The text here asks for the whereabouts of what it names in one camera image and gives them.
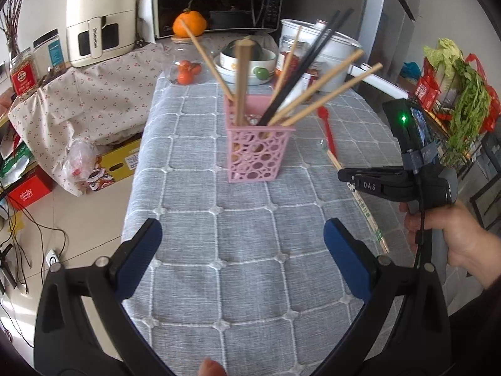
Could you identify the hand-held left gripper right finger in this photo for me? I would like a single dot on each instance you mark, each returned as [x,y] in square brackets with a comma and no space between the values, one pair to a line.
[348,258]

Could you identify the cream air fryer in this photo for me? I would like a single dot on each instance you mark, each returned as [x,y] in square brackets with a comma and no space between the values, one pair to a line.
[100,11]

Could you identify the clear bag of red items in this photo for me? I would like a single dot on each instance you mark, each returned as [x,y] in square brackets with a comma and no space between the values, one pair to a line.
[80,160]

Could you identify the small red tomato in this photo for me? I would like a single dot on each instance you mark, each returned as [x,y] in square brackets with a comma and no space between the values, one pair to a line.
[185,74]

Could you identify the grey checked tablecloth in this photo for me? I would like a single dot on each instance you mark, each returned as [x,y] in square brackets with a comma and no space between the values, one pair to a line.
[235,223]

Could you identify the glass jar red contents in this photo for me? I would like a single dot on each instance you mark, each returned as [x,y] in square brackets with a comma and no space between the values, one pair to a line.
[282,53]

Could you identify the wooden chopstick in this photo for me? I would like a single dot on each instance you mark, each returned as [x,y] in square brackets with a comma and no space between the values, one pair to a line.
[332,71]
[344,84]
[207,60]
[372,221]
[289,55]

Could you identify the green white packet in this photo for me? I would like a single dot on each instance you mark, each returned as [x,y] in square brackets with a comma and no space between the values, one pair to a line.
[13,164]

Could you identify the orange fruit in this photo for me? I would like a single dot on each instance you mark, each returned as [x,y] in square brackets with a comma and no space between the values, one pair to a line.
[190,23]

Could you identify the white charger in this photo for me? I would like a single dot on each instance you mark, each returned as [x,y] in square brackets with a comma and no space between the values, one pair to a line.
[52,259]

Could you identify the red plastic bag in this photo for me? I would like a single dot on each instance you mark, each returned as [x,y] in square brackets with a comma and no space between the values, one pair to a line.
[491,109]

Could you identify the person's left hand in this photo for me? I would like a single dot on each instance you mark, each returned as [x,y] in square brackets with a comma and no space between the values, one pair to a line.
[213,368]

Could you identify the pale green lettuce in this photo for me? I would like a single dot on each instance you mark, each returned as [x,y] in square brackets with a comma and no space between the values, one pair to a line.
[442,53]

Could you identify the clear glass jar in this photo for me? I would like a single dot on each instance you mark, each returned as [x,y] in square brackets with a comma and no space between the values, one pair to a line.
[174,58]

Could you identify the green leafy vegetable bunch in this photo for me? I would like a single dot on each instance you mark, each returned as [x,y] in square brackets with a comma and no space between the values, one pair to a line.
[467,105]

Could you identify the dark-lined white bowl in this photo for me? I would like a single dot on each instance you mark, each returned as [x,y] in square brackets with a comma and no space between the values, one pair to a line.
[229,56]

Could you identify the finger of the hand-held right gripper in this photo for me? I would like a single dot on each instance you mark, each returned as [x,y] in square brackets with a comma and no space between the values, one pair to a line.
[364,174]

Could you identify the red box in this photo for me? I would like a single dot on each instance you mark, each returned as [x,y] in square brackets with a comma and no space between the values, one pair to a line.
[29,192]

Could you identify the person's right forearm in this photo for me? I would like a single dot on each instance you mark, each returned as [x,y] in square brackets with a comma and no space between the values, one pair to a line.
[494,266]

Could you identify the person's right hand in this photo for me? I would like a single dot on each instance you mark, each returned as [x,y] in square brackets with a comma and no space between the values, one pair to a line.
[465,239]

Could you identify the red plastic spoon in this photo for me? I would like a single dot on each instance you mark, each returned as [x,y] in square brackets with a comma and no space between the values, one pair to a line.
[327,129]

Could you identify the red label glass jar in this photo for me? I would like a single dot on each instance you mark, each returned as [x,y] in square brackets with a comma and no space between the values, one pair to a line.
[24,76]

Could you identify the thick wooden utensil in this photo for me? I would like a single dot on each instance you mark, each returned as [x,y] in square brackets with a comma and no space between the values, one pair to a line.
[243,70]

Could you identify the bare twig bundle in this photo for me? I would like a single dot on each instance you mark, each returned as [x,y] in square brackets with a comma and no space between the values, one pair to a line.
[13,15]

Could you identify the grey refrigerator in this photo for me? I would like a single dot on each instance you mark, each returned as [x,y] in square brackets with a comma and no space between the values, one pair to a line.
[387,27]

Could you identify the red snack packet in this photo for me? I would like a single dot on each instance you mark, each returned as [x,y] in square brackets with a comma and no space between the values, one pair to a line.
[427,88]

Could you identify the blue plastic bag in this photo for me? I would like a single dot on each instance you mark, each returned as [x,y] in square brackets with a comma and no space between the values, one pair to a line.
[411,71]

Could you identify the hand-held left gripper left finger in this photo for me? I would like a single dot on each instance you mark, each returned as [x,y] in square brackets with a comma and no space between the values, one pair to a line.
[137,258]

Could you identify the yellow cardboard box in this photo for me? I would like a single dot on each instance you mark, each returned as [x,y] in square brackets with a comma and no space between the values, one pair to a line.
[121,164]

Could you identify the white electric pot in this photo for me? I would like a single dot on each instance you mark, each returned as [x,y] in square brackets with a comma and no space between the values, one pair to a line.
[344,43]

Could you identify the pink perforated utensil holder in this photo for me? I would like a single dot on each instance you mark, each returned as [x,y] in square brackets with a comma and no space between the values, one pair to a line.
[254,152]

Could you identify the clear canister dark label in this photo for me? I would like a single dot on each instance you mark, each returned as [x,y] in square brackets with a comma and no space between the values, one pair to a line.
[49,53]

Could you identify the cherry print cloth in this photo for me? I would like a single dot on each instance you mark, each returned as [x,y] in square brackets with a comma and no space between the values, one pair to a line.
[78,102]

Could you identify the black chopstick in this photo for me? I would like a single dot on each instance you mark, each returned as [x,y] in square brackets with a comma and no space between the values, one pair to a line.
[324,47]
[303,60]

